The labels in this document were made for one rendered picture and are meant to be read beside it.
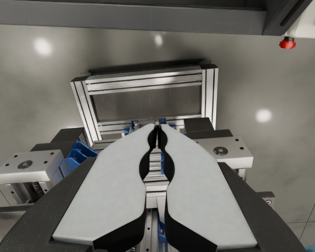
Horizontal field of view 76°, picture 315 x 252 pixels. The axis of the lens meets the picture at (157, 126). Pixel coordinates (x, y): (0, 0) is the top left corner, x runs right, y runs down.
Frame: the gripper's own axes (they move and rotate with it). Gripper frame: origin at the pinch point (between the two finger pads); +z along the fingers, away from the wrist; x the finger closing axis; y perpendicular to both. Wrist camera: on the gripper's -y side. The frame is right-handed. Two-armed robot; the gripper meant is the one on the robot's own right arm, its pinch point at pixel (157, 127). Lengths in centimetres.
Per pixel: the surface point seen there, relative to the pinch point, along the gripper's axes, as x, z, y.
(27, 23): -24.2, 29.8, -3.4
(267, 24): 18.9, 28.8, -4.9
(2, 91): -111, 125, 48
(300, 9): 21.9, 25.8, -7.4
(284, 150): 107, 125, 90
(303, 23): 23.7, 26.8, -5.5
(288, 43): 32, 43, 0
